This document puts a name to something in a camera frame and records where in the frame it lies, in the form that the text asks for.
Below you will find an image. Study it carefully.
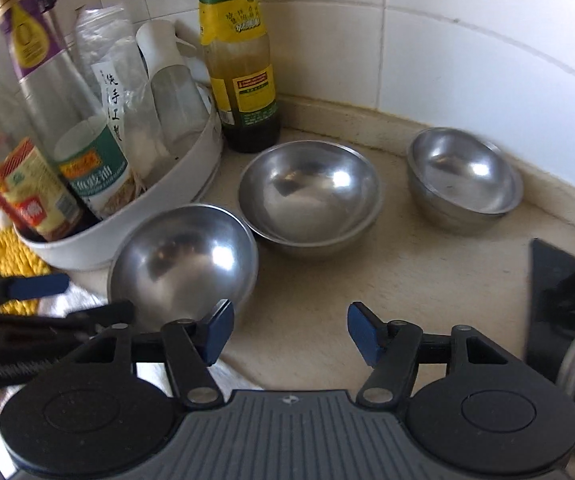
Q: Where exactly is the green-yellow label sauce bottle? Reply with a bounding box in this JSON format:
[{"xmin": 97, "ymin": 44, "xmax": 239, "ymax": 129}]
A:
[{"xmin": 198, "ymin": 0, "xmax": 282, "ymax": 154}]

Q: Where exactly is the white towel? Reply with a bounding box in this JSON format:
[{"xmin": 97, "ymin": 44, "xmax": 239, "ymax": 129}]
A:
[{"xmin": 32, "ymin": 285, "xmax": 271, "ymax": 393}]

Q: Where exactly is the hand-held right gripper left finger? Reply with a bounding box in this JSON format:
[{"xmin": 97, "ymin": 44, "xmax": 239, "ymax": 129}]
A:
[{"xmin": 62, "ymin": 299, "xmax": 236, "ymax": 410}]

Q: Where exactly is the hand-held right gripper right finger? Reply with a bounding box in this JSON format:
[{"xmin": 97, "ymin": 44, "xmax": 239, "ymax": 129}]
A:
[{"xmin": 346, "ymin": 301, "xmax": 528, "ymax": 408}]

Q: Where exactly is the black glass cooktop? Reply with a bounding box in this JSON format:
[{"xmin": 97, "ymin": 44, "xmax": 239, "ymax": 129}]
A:
[{"xmin": 524, "ymin": 237, "xmax": 575, "ymax": 363}]

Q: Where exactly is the purple-label sauce bottle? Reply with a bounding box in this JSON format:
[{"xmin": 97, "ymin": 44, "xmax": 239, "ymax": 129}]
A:
[{"xmin": 0, "ymin": 0, "xmax": 134, "ymax": 221}]

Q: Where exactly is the white-top spray bottle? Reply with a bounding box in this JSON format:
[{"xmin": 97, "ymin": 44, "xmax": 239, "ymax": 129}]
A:
[{"xmin": 135, "ymin": 20, "xmax": 212, "ymax": 150}]

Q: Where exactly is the white two-tier condiment rack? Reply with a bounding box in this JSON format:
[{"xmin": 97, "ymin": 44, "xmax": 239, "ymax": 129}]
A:
[{"xmin": 12, "ymin": 20, "xmax": 224, "ymax": 272}]

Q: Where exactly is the stainless steel bowl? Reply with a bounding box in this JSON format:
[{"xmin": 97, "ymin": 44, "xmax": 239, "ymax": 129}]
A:
[
  {"xmin": 238, "ymin": 141, "xmax": 385, "ymax": 260},
  {"xmin": 108, "ymin": 204, "xmax": 259, "ymax": 332},
  {"xmin": 406, "ymin": 127, "xmax": 524, "ymax": 235}
]

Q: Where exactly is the clear plastic bag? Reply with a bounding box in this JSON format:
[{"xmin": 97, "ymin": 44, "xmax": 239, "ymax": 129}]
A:
[{"xmin": 75, "ymin": 4, "xmax": 168, "ymax": 183}]

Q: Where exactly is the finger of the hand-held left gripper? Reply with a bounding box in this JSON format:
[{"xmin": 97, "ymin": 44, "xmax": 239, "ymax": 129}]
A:
[
  {"xmin": 0, "ymin": 300, "xmax": 136, "ymax": 337},
  {"xmin": 0, "ymin": 272, "xmax": 71, "ymax": 312}
]

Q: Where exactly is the yellow-cap vinegar bottle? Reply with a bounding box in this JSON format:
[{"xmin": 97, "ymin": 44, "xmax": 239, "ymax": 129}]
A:
[{"xmin": 0, "ymin": 35, "xmax": 91, "ymax": 242}]

